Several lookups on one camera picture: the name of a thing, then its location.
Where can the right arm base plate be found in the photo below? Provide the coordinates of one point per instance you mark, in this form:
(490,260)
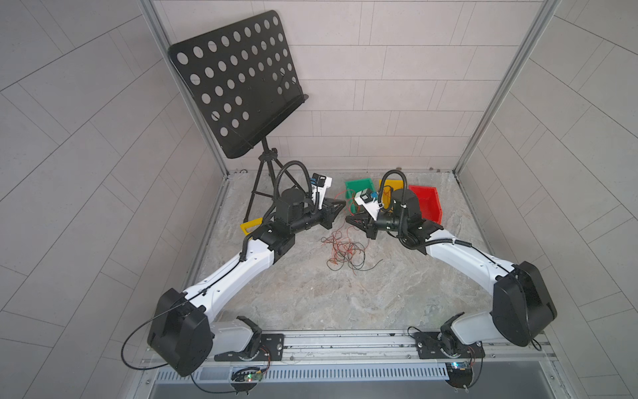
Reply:
(436,345)

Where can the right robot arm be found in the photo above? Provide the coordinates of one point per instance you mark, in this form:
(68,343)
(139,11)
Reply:
(522,306)

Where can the green circuit board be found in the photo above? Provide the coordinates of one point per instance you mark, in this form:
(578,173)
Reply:
(248,375)
(460,375)

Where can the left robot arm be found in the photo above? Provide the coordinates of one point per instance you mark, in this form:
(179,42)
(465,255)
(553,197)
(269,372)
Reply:
(185,332)

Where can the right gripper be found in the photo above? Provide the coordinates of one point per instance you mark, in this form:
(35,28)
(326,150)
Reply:
(370,227)

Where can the yellow triangular plastic block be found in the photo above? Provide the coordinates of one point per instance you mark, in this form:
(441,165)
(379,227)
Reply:
(250,226)

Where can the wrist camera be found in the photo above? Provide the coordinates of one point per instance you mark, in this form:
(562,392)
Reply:
(319,184)
(370,201)

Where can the right green circuit board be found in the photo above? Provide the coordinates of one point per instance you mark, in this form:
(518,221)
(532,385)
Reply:
(460,375)

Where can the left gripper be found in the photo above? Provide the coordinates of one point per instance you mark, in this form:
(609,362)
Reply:
(326,217)

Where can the left green circuit board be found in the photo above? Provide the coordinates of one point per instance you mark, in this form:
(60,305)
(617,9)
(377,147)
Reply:
(248,375)

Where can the yellow plastic bin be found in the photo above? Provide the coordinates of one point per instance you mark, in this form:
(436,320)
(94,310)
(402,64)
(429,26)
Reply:
(390,186)

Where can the red plastic bin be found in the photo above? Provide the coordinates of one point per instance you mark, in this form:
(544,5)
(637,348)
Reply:
(429,202)

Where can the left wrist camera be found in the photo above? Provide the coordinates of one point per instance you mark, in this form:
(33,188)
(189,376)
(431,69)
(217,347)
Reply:
(319,184)

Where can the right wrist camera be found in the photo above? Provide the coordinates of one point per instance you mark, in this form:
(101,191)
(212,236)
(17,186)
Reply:
(370,201)

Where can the aluminium mounting rail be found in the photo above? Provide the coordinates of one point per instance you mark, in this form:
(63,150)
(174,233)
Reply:
(349,346)

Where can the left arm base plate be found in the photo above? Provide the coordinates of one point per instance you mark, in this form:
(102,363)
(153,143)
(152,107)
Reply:
(269,347)

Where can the black perforated music stand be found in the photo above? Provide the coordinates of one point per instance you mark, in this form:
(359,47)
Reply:
(244,82)

